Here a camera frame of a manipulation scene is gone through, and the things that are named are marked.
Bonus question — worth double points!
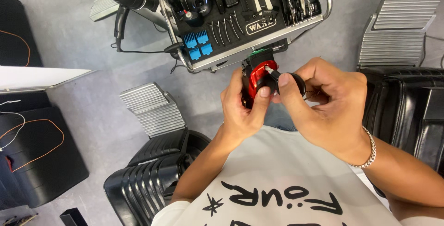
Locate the black tool mat with logo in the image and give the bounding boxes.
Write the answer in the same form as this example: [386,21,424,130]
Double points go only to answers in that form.
[172,0,288,65]

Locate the black round charging stand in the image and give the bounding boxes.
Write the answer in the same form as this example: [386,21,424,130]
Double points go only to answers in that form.
[189,0,213,16]

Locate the person's left hand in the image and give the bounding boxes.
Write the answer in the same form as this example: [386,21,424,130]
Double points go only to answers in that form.
[221,67,272,143]

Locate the small tools heap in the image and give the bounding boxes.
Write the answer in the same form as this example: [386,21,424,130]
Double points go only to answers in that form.
[0,213,39,226]

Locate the black seat with orange stitching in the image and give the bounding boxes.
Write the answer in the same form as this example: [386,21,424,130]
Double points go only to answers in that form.
[0,0,44,68]
[0,91,90,210]

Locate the silver hair clip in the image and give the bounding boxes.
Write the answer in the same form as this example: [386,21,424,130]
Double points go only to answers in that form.
[208,21,219,45]
[227,15,240,40]
[216,20,225,46]
[233,10,244,34]
[222,18,231,43]

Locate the black barber chair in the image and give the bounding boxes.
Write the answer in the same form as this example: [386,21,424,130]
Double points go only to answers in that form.
[103,128,212,226]
[361,66,444,199]

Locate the small black round tool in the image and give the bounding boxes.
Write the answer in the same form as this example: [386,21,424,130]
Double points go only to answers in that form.
[265,65,307,97]

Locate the chrome barber trolley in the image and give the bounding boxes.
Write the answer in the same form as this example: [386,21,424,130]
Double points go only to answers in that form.
[158,0,333,73]

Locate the white cable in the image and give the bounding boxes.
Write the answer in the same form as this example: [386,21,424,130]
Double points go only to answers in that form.
[0,99,27,152]

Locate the white printed t-shirt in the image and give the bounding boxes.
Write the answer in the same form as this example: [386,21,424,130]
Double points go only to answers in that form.
[151,125,404,226]

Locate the ribbed metal footrest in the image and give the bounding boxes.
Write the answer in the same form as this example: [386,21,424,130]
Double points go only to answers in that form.
[89,0,120,22]
[119,82,187,139]
[357,0,444,70]

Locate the blue jeans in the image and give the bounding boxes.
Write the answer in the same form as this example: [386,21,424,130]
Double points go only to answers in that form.
[263,102,297,132]

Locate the red hair clipper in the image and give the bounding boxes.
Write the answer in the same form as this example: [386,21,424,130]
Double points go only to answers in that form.
[241,47,280,109]

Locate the black box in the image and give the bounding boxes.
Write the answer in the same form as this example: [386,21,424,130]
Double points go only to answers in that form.
[59,208,89,226]

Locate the person's right hand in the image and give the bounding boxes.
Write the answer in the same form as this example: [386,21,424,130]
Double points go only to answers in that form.
[272,57,369,166]

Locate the white counter top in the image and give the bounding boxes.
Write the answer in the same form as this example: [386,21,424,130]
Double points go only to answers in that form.
[0,65,93,94]

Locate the black hair dryer cable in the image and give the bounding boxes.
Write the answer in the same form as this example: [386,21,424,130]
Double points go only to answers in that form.
[110,42,166,55]

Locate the silver chain bracelet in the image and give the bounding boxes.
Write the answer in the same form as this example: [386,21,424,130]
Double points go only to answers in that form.
[348,126,377,169]

